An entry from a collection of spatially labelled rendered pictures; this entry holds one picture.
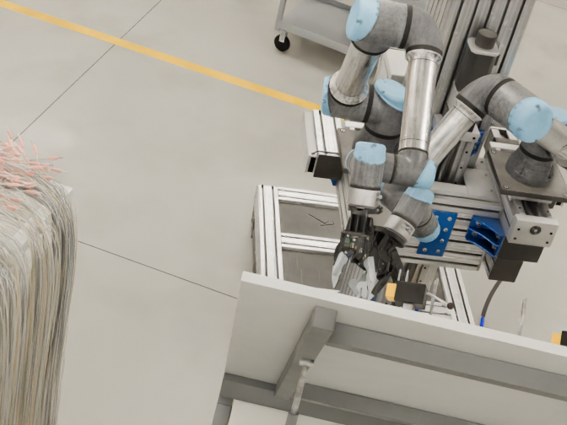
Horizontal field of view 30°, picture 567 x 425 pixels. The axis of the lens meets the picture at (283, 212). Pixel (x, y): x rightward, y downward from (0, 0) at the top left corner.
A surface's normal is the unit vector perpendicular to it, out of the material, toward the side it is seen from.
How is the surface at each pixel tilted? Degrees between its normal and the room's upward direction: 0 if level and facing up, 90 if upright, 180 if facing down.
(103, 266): 0
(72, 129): 0
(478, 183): 0
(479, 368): 36
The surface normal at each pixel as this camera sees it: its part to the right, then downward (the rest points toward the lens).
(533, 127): 0.48, 0.54
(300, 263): 0.19, -0.78
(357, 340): 0.08, -0.30
